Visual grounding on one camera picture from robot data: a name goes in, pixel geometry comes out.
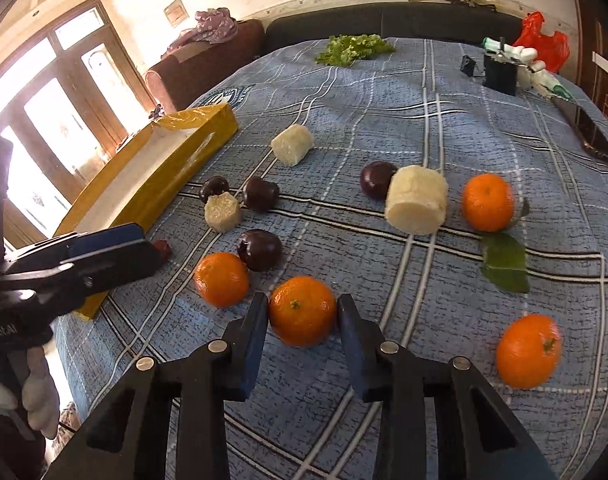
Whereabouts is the dark sofa backrest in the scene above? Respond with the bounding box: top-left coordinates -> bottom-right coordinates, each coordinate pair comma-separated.
261,0 -> 535,56

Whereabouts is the black smartphone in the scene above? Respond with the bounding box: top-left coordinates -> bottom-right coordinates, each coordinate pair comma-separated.
551,95 -> 608,168

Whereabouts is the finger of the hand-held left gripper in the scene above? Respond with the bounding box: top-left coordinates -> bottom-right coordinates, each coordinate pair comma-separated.
0,241 -> 163,316
4,224 -> 145,273

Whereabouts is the black box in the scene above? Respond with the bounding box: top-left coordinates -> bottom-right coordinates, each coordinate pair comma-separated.
483,55 -> 520,97

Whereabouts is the wooden glass door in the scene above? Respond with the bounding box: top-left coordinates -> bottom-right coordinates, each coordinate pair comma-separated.
0,0 -> 157,241

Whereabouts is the brown armchair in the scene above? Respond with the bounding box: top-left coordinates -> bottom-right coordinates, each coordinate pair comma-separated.
144,19 -> 267,116

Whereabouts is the small peeled sugarcane piece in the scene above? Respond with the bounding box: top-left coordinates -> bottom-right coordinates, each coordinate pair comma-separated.
204,192 -> 243,232

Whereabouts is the brown wooden cabinet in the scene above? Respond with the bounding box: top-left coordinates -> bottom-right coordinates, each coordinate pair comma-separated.
574,0 -> 608,131

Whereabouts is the small wall plaque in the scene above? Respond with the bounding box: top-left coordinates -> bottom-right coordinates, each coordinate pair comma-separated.
164,1 -> 189,28

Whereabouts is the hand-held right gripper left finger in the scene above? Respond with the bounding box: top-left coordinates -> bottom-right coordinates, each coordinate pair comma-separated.
44,292 -> 269,480

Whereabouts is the dark red plum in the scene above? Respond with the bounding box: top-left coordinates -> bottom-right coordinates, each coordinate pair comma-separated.
236,229 -> 283,272
360,161 -> 399,200
199,176 -> 231,205
242,176 -> 281,212

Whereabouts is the green lettuce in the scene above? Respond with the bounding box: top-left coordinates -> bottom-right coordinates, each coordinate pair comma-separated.
315,34 -> 397,67

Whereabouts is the orange tangerine with leaf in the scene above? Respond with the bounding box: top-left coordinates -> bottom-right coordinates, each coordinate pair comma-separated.
461,173 -> 531,233

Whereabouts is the large peeled sugarcane piece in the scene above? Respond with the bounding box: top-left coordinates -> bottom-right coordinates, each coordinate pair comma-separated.
385,165 -> 449,236

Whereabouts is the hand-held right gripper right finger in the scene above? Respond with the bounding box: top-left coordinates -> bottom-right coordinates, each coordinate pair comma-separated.
336,294 -> 560,480

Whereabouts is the yellow cardboard box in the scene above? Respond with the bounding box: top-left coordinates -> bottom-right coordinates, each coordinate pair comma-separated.
54,102 -> 239,322

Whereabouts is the blue plaid blanket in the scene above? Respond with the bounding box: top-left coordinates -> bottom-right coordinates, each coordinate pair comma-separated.
51,37 -> 608,480

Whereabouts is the red plastic bag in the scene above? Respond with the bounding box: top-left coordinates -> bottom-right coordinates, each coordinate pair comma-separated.
513,11 -> 571,75

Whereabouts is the black binder clip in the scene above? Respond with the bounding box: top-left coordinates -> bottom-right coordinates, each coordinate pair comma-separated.
459,55 -> 485,78

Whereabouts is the person's left hand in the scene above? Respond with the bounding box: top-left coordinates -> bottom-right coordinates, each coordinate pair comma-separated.
0,347 -> 59,440

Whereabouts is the purple cloth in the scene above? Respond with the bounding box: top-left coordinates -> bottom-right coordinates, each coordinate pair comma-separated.
164,8 -> 239,53

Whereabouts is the green leaf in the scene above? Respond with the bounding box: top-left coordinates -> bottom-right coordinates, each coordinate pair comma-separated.
479,232 -> 531,293

